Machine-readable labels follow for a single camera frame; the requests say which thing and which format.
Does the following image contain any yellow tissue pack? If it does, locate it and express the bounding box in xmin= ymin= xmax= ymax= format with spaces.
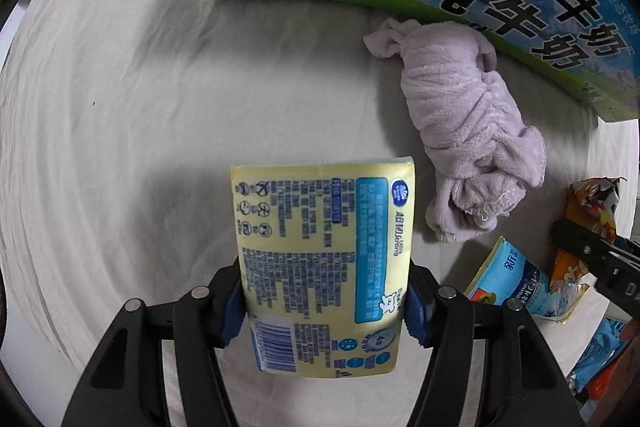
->
xmin=230 ymin=155 xmax=417 ymax=379

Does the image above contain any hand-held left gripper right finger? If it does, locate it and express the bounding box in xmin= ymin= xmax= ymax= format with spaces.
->
xmin=404 ymin=257 xmax=586 ymax=427

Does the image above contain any orange snack bag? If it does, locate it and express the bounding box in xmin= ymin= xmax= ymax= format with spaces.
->
xmin=549 ymin=177 xmax=629 ymax=295

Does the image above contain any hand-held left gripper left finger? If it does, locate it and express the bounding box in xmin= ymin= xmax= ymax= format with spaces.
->
xmin=65 ymin=255 xmax=249 ymax=427

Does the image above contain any blue snack packet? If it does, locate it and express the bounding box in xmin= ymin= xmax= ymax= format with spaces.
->
xmin=462 ymin=236 xmax=591 ymax=325

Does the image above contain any blue orange wrapper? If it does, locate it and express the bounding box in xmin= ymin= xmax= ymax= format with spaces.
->
xmin=566 ymin=318 xmax=640 ymax=403

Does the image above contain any purple towel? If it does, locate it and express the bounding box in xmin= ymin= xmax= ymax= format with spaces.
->
xmin=363 ymin=18 xmax=547 ymax=243

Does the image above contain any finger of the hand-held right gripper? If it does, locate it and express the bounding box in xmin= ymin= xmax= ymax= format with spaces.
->
xmin=551 ymin=219 xmax=640 ymax=321

